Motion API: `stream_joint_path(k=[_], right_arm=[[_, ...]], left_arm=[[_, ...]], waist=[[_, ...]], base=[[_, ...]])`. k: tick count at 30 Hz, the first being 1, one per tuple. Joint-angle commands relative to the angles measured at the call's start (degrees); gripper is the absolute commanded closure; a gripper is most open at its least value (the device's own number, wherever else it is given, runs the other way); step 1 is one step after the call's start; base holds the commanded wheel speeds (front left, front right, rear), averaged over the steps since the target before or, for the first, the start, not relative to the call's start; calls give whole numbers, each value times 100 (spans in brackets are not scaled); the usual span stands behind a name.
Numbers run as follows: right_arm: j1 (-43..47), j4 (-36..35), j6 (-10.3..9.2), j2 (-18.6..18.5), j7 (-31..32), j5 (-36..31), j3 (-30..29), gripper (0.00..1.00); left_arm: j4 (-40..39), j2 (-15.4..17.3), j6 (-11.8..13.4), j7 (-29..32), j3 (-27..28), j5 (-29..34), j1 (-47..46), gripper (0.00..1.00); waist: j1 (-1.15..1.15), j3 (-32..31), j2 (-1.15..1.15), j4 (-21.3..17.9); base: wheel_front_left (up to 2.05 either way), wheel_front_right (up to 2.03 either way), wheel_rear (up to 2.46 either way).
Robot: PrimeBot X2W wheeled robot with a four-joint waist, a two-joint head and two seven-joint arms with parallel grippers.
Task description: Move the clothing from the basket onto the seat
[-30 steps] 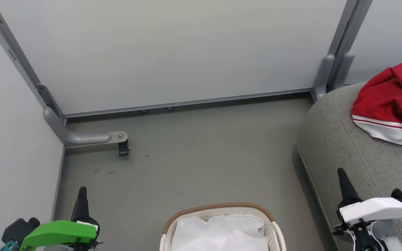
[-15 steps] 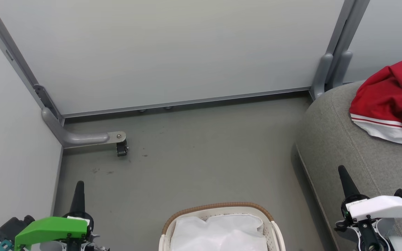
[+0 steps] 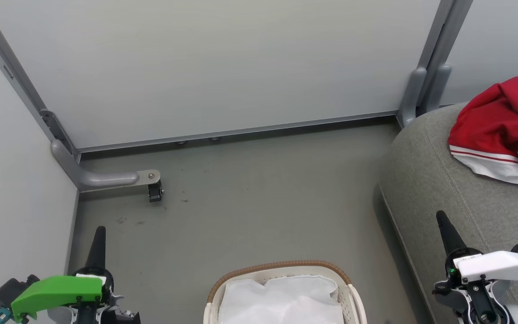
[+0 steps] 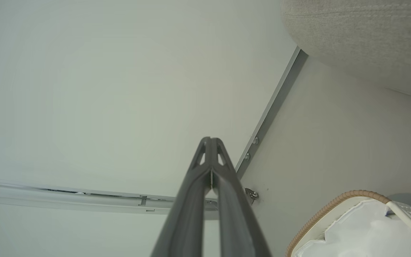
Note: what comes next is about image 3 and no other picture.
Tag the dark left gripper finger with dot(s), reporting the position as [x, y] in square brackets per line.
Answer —
[98, 252]

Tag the grey fabric sofa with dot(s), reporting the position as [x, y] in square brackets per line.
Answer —
[443, 189]

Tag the grey partition bottom rail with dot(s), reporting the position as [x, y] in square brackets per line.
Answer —
[241, 132]

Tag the white woven-rim laundry basket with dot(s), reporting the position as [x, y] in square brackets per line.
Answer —
[281, 266]

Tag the grey partition post with foot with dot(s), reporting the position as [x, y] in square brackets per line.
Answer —
[92, 179]

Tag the white cloth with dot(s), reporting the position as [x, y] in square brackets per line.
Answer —
[281, 301]

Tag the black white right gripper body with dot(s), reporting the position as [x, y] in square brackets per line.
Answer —
[497, 265]

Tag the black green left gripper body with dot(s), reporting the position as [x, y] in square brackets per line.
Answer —
[56, 292]

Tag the red white-striped garment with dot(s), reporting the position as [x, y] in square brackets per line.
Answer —
[497, 121]

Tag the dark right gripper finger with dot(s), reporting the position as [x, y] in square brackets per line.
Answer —
[450, 238]

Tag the grey double partition post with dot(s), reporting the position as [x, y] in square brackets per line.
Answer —
[434, 58]

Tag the small black caster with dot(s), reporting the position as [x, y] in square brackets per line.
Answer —
[155, 191]

